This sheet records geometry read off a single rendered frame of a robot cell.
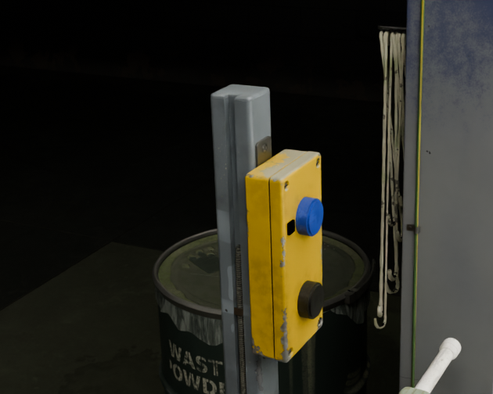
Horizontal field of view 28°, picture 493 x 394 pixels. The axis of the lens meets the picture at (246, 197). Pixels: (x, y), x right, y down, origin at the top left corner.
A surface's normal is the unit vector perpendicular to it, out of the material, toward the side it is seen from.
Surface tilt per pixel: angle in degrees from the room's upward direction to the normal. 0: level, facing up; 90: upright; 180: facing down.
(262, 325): 90
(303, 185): 90
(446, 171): 90
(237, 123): 90
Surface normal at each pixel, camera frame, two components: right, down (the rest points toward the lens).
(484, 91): -0.47, 0.33
